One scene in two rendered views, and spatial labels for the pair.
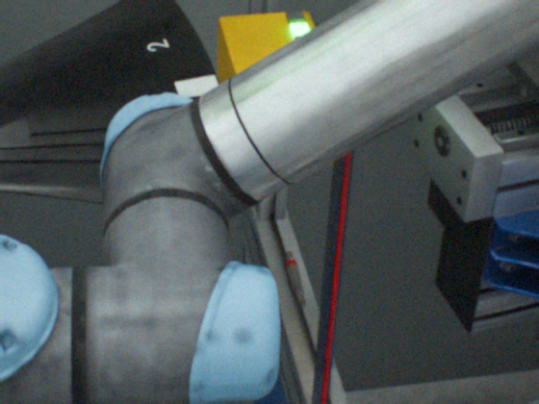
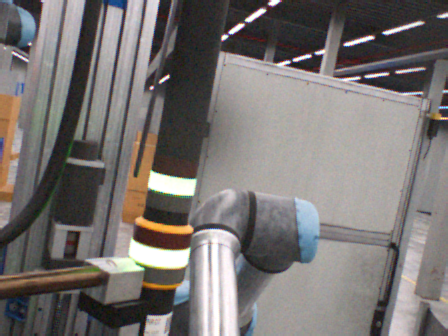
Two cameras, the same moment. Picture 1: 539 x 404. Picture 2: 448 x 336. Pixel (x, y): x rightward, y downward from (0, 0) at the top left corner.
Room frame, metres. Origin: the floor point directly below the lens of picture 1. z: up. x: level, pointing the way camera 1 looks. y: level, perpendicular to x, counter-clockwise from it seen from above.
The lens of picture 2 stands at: (0.70, 0.63, 1.65)
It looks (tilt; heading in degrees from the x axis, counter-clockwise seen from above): 4 degrees down; 266
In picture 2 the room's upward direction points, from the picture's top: 11 degrees clockwise
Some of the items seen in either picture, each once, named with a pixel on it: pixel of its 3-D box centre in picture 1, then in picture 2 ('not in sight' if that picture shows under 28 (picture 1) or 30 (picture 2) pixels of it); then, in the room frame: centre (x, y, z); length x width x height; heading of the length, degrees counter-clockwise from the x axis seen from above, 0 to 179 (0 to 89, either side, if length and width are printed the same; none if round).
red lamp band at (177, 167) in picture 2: not in sight; (175, 165); (0.71, 0.26, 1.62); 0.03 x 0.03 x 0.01
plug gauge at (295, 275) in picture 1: (295, 279); not in sight; (0.96, -0.06, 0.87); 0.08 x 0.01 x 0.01; 10
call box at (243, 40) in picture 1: (276, 93); not in sight; (1.07, -0.03, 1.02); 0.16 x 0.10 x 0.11; 11
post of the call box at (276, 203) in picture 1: (271, 168); not in sight; (1.07, -0.03, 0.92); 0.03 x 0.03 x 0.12; 11
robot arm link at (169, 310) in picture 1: (172, 312); not in sight; (0.50, 0.04, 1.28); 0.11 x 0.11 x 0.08; 6
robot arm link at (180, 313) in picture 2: not in sight; (171, 309); (0.67, -0.57, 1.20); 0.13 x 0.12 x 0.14; 6
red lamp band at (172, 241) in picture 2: not in sight; (162, 233); (0.71, 0.26, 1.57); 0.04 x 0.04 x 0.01
